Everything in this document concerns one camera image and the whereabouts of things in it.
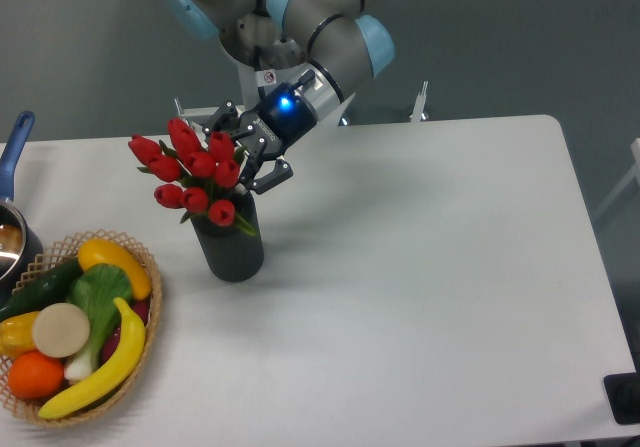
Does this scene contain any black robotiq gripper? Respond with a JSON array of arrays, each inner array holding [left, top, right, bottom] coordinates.
[[202, 83, 318, 195]]

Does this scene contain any red tulip bouquet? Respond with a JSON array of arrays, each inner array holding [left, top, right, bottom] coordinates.
[[128, 118, 257, 236]]

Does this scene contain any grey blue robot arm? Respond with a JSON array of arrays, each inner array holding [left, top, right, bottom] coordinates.
[[165, 0, 395, 194]]

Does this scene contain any dark grey ribbed vase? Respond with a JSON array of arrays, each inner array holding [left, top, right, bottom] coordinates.
[[191, 193, 264, 282]]

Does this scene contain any yellow squash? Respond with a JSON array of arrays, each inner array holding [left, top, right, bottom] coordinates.
[[77, 238, 152, 301]]

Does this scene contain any purple red vegetable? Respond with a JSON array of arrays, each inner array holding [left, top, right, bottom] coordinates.
[[101, 300, 150, 365]]

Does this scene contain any green bok choy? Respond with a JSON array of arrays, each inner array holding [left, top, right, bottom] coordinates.
[[64, 264, 132, 384]]

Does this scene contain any woven wicker basket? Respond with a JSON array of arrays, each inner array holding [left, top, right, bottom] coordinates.
[[1, 229, 162, 428]]

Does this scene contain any yellow banana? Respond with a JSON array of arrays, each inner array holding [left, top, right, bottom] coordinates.
[[38, 297, 146, 420]]

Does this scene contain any dark green cucumber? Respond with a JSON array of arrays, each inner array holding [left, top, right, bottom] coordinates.
[[1, 258, 83, 321]]

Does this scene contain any beige round slice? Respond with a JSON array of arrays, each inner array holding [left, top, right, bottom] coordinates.
[[31, 303, 90, 358]]

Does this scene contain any yellow bell pepper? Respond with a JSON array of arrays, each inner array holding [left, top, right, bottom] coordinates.
[[1, 311, 40, 358]]

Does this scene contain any orange fruit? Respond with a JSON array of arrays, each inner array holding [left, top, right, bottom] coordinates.
[[8, 351, 64, 400]]

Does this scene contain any black device at table edge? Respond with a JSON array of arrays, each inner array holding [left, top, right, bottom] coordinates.
[[603, 372, 639, 425]]

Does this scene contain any blue handled saucepan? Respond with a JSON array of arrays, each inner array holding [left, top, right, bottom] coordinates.
[[1, 111, 43, 305]]

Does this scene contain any white frame at right edge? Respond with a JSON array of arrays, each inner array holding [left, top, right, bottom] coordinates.
[[593, 138, 639, 225]]

